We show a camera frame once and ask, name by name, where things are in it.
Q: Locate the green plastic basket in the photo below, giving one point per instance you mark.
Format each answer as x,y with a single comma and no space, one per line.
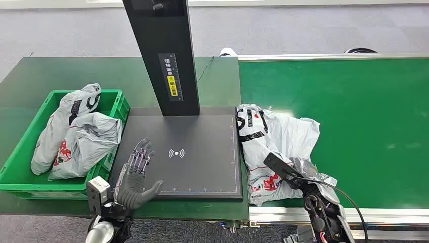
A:
20,167

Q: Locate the black silver robot right arm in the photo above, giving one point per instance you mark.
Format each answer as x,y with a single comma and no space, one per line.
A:
321,214

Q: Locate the white round object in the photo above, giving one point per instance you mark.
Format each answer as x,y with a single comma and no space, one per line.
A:
228,52

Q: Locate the dark green table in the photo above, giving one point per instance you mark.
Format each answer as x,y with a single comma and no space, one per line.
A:
100,72

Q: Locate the large grey mailer package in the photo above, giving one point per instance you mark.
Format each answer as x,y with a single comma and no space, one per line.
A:
285,134

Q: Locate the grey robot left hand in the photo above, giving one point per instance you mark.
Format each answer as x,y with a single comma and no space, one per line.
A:
132,193

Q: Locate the black weighing scale platform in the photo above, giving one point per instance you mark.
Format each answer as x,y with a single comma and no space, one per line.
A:
201,151

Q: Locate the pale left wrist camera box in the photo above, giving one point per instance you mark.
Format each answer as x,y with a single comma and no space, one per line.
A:
97,191

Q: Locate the crumpled grey mailer package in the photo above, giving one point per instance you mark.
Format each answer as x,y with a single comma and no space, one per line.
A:
90,134

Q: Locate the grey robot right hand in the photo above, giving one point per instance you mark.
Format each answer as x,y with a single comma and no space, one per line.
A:
306,167

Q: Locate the long grey mailer package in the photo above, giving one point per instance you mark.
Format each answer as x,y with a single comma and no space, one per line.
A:
53,134

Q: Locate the black curved object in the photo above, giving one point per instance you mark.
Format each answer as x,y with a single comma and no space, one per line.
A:
360,50

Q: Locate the aluminium conveyor frame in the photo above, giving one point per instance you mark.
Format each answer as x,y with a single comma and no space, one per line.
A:
335,56

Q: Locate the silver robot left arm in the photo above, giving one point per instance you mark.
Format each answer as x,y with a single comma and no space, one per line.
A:
102,231

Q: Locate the black scale column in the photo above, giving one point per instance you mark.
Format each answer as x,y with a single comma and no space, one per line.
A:
161,33

